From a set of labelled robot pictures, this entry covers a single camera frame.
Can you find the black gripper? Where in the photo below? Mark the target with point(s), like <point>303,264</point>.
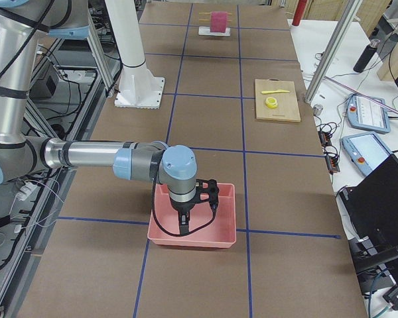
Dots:
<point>182,208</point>

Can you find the magenta cloth towel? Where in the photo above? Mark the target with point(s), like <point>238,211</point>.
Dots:
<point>218,27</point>

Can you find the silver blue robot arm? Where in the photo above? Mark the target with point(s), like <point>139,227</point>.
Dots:
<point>22,25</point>

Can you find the black water bottle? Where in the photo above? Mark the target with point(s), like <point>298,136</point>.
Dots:
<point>366,55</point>

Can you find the pink plastic bin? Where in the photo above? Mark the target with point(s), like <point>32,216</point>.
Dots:
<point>220,234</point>

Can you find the yellow lemon slice toy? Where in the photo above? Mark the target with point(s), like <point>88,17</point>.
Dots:
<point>271,102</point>

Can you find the bamboo cutting board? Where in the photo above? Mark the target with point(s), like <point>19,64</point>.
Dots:
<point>288,108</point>

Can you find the yellow plastic knife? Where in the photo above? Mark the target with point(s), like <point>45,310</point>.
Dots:
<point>264,92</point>

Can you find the small metal cylinder weight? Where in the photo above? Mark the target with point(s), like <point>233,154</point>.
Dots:
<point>317,109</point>

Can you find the white towel rack base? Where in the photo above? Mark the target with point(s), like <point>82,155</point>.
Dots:
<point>205,31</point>

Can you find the black monitor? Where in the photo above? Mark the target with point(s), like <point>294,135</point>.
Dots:
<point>373,204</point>

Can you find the blue teach pendant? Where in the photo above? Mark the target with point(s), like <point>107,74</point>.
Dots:
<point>366,115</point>
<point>366,150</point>

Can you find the wooden rack rod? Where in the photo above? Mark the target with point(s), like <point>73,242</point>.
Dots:
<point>204,20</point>
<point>209,13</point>

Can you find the red bottle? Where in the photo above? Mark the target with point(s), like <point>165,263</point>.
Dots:
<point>299,12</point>

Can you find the reacher grabber stick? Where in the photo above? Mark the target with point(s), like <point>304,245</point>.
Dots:
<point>362,95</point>

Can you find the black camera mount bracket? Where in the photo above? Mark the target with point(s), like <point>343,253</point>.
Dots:
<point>207,191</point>

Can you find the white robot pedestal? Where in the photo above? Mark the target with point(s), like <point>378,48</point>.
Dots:
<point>138,87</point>

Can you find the aluminium frame post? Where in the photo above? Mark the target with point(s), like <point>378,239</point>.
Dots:
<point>333,45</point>

